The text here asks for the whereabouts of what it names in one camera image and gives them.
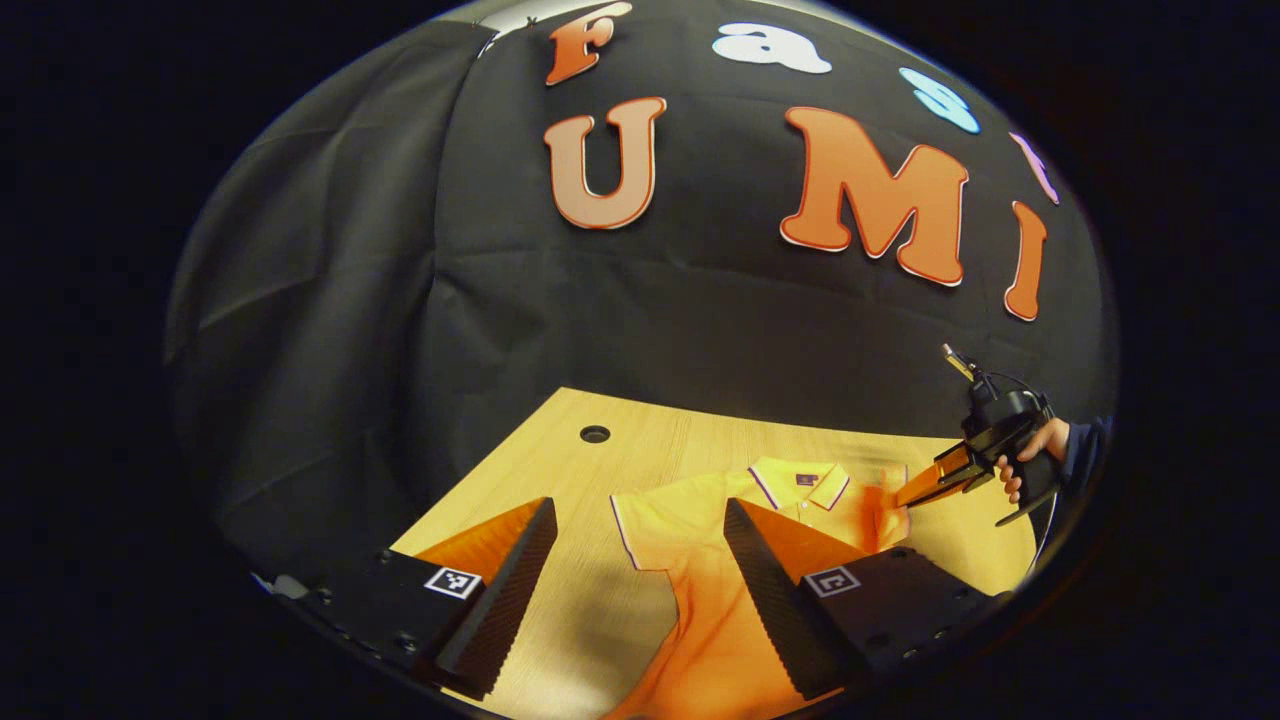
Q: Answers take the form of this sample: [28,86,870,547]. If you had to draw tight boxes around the orange T-shirt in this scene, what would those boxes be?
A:
[600,455,913,720]

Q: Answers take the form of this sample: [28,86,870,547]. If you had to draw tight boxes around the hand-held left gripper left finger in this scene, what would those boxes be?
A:
[250,495,559,701]

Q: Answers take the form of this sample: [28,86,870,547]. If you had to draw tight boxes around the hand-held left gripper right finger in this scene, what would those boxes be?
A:
[722,497,1011,701]

